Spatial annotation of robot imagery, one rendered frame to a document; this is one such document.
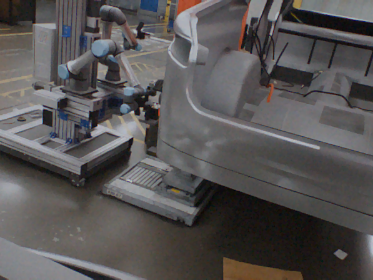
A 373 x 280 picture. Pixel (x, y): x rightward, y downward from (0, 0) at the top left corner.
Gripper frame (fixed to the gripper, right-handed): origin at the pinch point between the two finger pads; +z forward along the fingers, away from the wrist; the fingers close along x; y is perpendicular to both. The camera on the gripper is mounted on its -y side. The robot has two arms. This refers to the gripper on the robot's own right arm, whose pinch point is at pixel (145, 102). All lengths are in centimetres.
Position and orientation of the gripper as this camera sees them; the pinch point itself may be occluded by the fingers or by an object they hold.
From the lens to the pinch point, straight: 317.6
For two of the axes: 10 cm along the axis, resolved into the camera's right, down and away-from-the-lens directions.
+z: 3.7, -2.9, 8.8
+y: 1.6, -9.2, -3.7
